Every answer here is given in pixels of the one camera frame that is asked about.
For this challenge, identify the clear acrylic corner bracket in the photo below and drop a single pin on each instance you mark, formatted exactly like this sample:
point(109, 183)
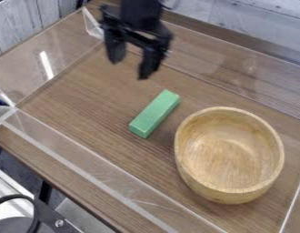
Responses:
point(91, 25)

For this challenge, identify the black chair armrest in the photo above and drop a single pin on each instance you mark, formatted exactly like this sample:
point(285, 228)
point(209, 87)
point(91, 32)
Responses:
point(22, 214)

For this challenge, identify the clear acrylic tray wall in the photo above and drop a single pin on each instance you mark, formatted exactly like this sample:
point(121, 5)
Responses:
point(65, 126)

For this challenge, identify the black table leg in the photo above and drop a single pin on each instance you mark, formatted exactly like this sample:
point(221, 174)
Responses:
point(45, 192)

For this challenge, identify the light wooden bowl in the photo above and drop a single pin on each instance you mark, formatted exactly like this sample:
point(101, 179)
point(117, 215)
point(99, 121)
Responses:
point(229, 154)

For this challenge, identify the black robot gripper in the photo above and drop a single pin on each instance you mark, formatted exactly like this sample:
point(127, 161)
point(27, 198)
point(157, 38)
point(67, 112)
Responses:
point(133, 22)

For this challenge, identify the green rectangular block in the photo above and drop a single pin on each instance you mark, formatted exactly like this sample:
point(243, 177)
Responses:
point(146, 121)

